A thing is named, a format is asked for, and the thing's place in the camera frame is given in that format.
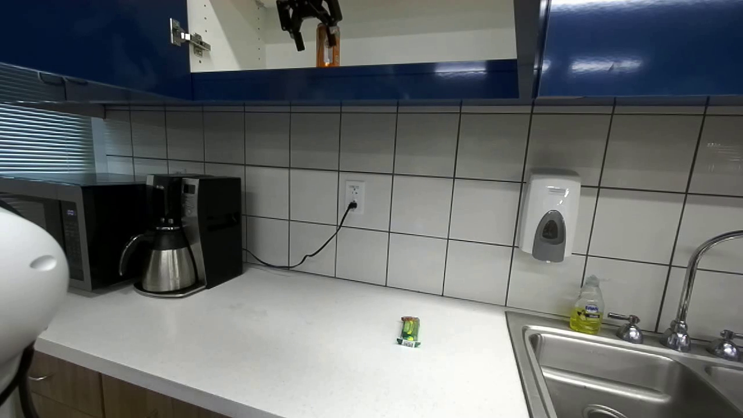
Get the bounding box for grey window blinds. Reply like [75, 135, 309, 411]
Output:
[0, 99, 101, 185]

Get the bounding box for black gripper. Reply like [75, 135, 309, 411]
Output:
[275, 0, 347, 53]

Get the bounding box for blue cabinet door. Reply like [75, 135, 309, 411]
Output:
[516, 0, 743, 99]
[0, 0, 196, 104]

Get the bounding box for yellow dish soap bottle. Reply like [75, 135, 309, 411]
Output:
[569, 274, 608, 337]

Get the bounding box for steel coffee carafe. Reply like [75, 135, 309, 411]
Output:
[116, 222, 202, 298]

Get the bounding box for black coffee maker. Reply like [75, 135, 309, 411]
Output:
[144, 171, 247, 301]

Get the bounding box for stainless steel sink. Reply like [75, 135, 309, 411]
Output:
[504, 308, 743, 418]

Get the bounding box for black steel microwave oven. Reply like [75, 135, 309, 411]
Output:
[0, 173, 151, 295]

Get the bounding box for silver cabinet hinge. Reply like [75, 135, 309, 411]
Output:
[168, 17, 215, 57]

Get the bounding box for orange drink can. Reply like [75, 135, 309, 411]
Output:
[313, 20, 341, 72]

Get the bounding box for white wall cabinet body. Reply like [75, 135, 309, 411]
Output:
[183, 0, 522, 104]

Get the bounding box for small green packet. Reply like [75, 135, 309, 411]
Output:
[394, 314, 422, 351]

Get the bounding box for chrome sink faucet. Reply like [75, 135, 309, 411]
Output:
[606, 228, 743, 365]

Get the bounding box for white wall soap dispenser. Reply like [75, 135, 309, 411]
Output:
[516, 170, 583, 265]

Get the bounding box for white wall outlet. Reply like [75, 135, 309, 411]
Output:
[341, 177, 369, 220]

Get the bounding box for black power cord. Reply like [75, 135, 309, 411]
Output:
[241, 200, 360, 274]

